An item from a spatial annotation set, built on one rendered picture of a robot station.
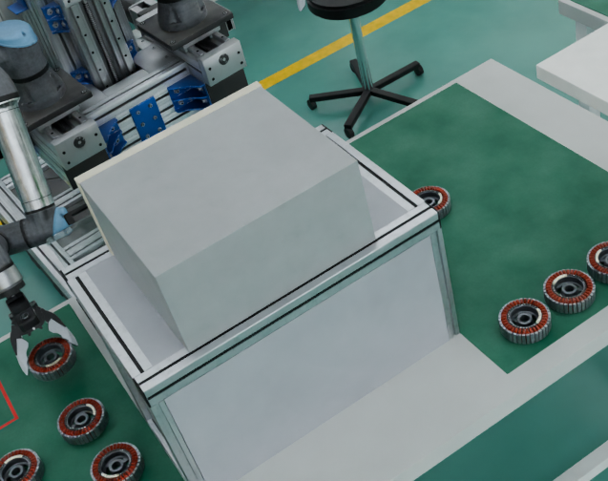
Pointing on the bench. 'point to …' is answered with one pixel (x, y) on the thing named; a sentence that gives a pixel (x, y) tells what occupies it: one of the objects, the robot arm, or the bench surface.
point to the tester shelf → (142, 308)
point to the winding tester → (228, 211)
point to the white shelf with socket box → (592, 70)
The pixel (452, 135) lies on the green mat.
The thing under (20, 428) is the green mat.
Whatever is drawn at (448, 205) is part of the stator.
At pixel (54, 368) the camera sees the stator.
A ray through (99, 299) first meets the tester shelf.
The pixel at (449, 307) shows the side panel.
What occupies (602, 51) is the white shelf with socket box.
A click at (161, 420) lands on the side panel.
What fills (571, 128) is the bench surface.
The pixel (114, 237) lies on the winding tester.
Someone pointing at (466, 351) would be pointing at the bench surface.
